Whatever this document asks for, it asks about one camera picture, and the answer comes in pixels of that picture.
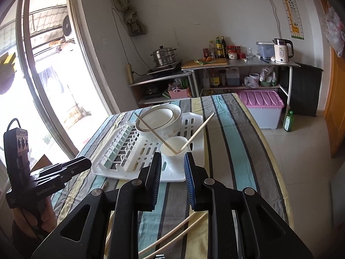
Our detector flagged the pink plastic basket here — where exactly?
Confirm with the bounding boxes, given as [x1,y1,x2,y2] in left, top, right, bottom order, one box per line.
[168,84,192,100]

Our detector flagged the white window frame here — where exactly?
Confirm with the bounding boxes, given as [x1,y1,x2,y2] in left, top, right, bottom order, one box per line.
[0,0,113,168]

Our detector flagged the giraffe height chart poster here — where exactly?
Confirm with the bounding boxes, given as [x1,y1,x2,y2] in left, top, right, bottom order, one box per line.
[278,0,305,40]

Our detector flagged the clear lidded storage container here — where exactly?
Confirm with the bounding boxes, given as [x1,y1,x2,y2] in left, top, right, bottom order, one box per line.
[256,41,276,59]

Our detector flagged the storage box with pink lid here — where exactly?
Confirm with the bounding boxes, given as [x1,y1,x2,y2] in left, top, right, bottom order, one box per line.
[235,90,285,130]

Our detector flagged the dark liquid jug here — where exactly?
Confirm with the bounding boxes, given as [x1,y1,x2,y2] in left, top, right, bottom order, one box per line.
[226,67,240,86]

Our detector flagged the white cup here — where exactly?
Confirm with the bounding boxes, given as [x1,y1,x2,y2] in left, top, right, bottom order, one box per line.
[160,136,188,174]

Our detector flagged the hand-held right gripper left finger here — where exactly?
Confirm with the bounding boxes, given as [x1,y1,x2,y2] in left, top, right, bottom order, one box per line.
[31,152,162,259]

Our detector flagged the black induction cooker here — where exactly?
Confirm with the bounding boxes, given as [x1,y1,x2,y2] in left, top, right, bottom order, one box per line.
[147,60,183,77]

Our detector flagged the white plastic dish rack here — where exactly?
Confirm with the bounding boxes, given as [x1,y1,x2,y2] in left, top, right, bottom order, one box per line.
[91,111,206,183]

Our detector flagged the long metal kitchen shelf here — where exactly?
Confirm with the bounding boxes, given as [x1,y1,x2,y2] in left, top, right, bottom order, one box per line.
[181,57,301,106]

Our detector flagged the steel steamer pot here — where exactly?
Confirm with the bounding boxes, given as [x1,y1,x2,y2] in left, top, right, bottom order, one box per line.
[150,46,178,68]

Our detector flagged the white bowl with dark rim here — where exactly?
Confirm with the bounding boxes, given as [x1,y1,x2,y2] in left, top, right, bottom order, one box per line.
[135,107,176,140]

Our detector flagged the black panel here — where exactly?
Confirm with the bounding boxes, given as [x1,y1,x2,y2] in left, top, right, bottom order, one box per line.
[280,62,323,117]

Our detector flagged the white electric kettle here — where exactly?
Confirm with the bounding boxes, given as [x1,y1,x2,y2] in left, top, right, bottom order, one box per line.
[273,38,294,65]

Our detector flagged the wooden cutting board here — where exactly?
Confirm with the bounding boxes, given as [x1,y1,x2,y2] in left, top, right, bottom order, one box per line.
[181,57,228,69]

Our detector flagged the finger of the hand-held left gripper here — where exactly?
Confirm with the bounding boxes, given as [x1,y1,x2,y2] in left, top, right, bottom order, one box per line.
[30,170,76,186]
[40,156,92,174]

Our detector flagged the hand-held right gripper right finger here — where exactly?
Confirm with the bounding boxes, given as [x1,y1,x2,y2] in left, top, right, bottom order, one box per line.
[183,152,315,259]

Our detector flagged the plain white bowl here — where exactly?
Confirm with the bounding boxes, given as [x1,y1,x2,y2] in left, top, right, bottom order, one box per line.
[140,103,183,141]

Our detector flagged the person's left hand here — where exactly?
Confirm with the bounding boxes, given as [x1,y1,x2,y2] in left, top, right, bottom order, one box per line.
[36,194,59,234]

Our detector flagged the cooking oil bottle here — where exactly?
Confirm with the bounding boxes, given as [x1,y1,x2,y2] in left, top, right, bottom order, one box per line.
[209,70,220,88]

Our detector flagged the striped tablecloth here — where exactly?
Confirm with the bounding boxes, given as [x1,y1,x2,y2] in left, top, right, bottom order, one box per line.
[51,93,295,259]

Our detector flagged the white plastic jug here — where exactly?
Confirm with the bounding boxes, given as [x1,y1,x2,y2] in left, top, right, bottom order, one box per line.
[201,68,211,89]

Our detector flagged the wooden door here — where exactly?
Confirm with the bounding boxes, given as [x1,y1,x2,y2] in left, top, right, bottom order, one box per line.
[314,0,345,159]

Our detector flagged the green plastic bottle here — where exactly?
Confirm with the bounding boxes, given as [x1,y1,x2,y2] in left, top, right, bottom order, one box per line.
[282,110,295,133]

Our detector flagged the beige power strip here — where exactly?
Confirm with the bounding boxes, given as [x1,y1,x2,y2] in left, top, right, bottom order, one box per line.
[126,64,135,85]

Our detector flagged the hanging grey-green cloth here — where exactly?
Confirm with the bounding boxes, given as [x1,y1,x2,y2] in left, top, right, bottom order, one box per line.
[110,0,148,37]

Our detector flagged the small metal kitchen shelf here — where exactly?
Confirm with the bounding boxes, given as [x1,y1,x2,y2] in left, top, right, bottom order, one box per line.
[128,69,196,106]

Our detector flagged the hanging plastic bags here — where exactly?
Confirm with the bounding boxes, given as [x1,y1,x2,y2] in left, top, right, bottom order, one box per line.
[323,6,345,58]

